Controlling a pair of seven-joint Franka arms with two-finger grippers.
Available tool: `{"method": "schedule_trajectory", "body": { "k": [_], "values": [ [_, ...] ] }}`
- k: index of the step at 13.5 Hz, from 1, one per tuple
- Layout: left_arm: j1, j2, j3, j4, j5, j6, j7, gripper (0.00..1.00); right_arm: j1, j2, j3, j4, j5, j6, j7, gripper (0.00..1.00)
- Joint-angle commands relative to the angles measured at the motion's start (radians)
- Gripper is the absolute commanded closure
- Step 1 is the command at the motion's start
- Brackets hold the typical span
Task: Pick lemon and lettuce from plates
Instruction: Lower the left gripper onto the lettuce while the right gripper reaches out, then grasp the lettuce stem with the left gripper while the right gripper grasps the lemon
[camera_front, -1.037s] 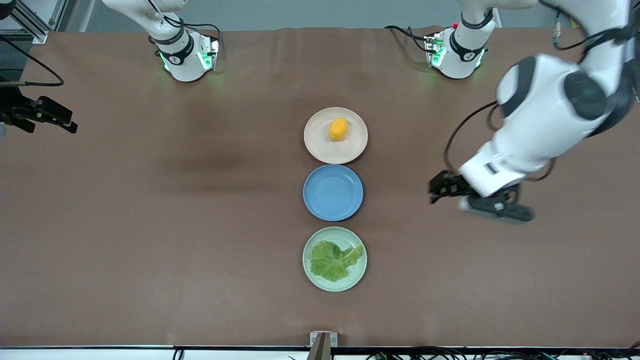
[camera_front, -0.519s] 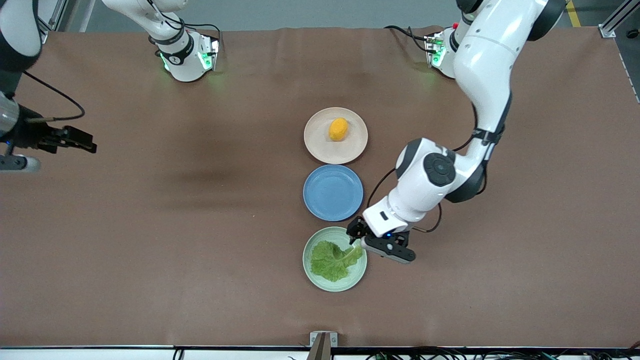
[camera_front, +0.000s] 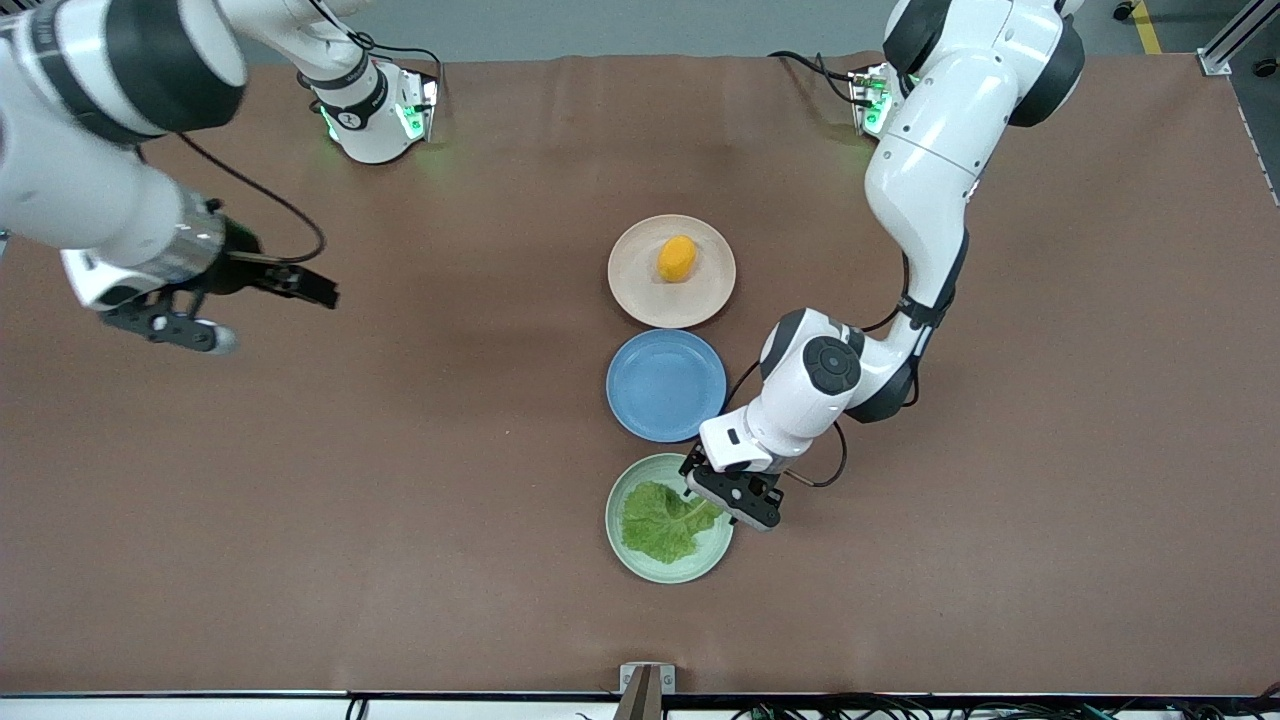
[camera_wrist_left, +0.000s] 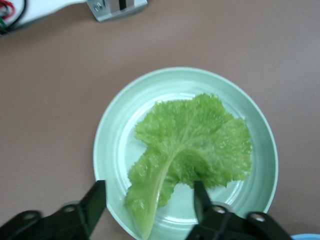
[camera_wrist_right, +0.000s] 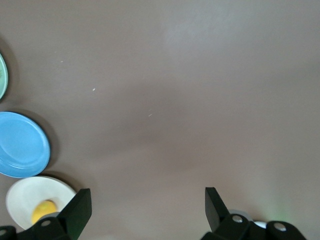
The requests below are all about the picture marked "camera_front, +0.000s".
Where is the green lettuce leaf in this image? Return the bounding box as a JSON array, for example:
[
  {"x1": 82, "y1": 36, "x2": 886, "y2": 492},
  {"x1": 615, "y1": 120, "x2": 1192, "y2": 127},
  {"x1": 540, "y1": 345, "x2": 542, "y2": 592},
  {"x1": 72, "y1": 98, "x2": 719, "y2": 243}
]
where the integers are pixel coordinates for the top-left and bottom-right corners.
[{"x1": 619, "y1": 481, "x2": 724, "y2": 565}]

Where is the yellow lemon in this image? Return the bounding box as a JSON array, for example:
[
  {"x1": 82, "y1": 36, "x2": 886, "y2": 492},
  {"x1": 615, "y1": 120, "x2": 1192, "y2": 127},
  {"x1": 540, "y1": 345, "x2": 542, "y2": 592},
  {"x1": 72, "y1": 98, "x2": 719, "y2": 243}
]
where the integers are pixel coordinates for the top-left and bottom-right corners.
[{"x1": 657, "y1": 235, "x2": 698, "y2": 284}]

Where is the pale green round plate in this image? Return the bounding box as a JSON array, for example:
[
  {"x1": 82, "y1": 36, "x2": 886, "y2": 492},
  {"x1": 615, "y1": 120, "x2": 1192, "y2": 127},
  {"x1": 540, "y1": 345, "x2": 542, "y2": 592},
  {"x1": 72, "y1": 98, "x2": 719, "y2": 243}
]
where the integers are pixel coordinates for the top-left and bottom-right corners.
[{"x1": 605, "y1": 453, "x2": 735, "y2": 585}]

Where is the blue round plate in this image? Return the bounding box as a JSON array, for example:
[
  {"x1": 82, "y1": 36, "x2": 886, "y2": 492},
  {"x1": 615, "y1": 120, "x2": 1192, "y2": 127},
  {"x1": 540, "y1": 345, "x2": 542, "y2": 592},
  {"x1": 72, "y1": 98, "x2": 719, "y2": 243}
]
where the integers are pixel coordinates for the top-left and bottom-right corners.
[{"x1": 606, "y1": 329, "x2": 728, "y2": 444}]

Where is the beige round plate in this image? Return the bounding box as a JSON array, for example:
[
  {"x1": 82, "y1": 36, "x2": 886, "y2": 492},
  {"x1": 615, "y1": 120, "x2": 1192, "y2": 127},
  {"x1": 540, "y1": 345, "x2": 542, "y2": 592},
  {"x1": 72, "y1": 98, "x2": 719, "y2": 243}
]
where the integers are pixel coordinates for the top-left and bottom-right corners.
[{"x1": 607, "y1": 214, "x2": 737, "y2": 330}]

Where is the brown table mat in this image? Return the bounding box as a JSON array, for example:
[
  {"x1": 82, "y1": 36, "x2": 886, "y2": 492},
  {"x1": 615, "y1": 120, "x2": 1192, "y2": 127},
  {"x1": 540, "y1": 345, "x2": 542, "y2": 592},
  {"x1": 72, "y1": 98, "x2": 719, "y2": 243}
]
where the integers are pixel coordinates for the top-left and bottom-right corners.
[{"x1": 0, "y1": 50, "x2": 1280, "y2": 697}]

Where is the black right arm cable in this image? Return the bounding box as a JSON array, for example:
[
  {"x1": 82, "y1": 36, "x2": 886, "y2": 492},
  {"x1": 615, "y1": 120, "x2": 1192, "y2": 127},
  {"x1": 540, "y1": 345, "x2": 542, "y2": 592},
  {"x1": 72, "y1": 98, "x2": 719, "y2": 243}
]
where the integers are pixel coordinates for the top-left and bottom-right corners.
[{"x1": 176, "y1": 132, "x2": 328, "y2": 266}]

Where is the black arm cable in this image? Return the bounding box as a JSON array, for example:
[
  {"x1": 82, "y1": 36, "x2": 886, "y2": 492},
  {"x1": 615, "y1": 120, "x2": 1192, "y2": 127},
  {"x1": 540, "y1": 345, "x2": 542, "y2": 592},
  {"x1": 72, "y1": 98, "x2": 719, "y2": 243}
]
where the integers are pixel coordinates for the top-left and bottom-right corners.
[
  {"x1": 176, "y1": 132, "x2": 328, "y2": 266},
  {"x1": 718, "y1": 250, "x2": 921, "y2": 490}
]

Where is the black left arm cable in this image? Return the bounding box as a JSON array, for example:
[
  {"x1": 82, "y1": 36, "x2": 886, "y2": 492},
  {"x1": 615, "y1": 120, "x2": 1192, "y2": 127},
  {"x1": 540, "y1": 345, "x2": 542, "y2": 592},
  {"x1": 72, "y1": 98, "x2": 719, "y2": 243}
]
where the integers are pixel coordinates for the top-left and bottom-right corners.
[{"x1": 718, "y1": 250, "x2": 921, "y2": 490}]

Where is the grey metal camera bracket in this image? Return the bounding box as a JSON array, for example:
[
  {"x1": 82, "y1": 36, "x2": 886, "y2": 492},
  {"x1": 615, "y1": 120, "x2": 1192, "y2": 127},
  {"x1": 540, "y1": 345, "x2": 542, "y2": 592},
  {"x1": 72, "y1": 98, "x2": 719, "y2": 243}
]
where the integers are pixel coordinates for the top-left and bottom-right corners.
[{"x1": 619, "y1": 662, "x2": 677, "y2": 720}]

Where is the black base power cable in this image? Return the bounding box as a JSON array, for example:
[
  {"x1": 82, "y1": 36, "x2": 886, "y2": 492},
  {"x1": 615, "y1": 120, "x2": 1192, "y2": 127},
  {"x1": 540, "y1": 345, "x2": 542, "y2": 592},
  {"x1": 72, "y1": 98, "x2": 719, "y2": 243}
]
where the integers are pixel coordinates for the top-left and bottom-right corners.
[
  {"x1": 305, "y1": 0, "x2": 444, "y2": 91},
  {"x1": 768, "y1": 50, "x2": 869, "y2": 107}
]

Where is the aluminium frame profile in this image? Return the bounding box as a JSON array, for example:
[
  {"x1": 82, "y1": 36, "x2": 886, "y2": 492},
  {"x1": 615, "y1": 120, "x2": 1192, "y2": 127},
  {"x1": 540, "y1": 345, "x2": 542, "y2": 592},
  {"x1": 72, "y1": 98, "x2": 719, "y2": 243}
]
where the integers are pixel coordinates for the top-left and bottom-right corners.
[{"x1": 1197, "y1": 0, "x2": 1280, "y2": 77}]

